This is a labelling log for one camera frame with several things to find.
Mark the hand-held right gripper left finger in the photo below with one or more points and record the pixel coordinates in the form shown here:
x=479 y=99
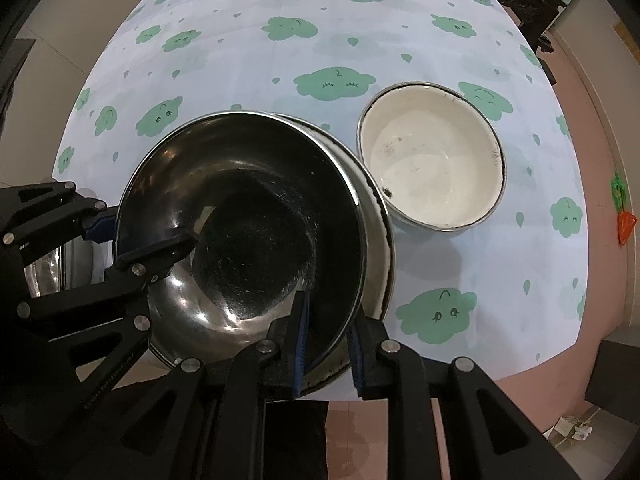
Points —
x=301 y=355

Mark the white enamel bowl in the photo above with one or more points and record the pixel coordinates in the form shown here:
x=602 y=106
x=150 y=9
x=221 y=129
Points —
x=430 y=160

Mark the large stainless steel bowl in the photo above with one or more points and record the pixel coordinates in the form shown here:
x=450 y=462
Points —
x=50 y=275

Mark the medium stainless steel bowl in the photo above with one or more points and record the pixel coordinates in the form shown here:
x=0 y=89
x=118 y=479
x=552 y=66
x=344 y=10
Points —
x=260 y=220

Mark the crumpled paper packaging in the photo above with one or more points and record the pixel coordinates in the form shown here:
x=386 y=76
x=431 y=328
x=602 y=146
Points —
x=570 y=430

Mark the green cloud printed tablecloth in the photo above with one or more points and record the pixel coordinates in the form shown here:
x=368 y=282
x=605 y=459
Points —
x=300 y=35

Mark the steel bowl underneath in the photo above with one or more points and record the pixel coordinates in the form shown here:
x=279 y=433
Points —
x=372 y=260

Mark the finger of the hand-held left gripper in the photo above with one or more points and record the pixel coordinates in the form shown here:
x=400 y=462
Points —
x=100 y=225
x=160 y=257

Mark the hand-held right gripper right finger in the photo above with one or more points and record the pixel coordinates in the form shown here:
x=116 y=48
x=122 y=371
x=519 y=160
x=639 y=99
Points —
x=357 y=360

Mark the orange carrot toy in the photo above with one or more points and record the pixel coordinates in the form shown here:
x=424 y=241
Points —
x=627 y=227

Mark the dark box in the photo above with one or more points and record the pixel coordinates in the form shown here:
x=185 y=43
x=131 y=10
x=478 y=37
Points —
x=615 y=375

